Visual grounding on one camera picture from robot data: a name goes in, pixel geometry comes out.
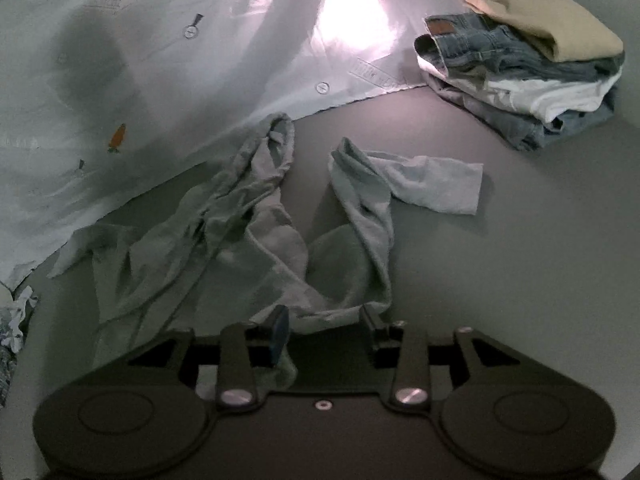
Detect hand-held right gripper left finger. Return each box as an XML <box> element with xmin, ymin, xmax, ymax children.
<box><xmin>97</xmin><ymin>305</ymin><xmax>291</xmax><ymax>408</ymax></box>

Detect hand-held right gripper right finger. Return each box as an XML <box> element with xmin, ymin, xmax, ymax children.
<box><xmin>359</xmin><ymin>305</ymin><xmax>547</xmax><ymax>407</ymax></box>

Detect grey-green long sleeve shirt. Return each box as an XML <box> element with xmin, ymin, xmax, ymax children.
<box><xmin>47</xmin><ymin>112</ymin><xmax>485</xmax><ymax>396</ymax></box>

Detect light grey-blue folded jeans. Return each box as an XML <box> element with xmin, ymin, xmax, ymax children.
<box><xmin>425</xmin><ymin>72</ymin><xmax>618</xmax><ymax>152</ymax></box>

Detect blue white patterned cloth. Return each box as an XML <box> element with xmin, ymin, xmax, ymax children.
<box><xmin>0</xmin><ymin>285</ymin><xmax>40</xmax><ymax>391</ymax></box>

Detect white printed sheet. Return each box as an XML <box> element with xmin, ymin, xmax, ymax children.
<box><xmin>0</xmin><ymin>0</ymin><xmax>506</xmax><ymax>291</ymax></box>

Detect white folded garment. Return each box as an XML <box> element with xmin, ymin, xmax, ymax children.
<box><xmin>417</xmin><ymin>54</ymin><xmax>623</xmax><ymax>123</ymax></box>

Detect blue denim jeans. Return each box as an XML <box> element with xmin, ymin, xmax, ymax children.
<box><xmin>424</xmin><ymin>12</ymin><xmax>626</xmax><ymax>82</ymax></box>

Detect peach folded cloth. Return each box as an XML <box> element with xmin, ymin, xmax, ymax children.
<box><xmin>459</xmin><ymin>0</ymin><xmax>501</xmax><ymax>17</ymax></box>

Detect beige folded cloth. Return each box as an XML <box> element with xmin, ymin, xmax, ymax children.
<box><xmin>492</xmin><ymin>0</ymin><xmax>626</xmax><ymax>61</ymax></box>

